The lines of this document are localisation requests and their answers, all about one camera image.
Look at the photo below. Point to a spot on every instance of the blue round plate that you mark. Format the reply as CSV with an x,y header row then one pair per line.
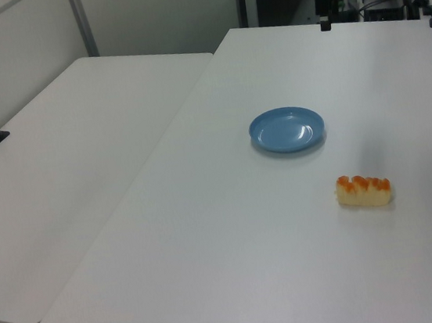
x,y
287,129

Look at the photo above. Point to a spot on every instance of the bread loaf with orange crust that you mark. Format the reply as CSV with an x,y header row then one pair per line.
x,y
363,192

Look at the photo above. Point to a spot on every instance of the black computer box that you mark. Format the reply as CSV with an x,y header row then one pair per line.
x,y
384,10

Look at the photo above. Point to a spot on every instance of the grey metal partition post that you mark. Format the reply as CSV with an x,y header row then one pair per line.
x,y
82,22

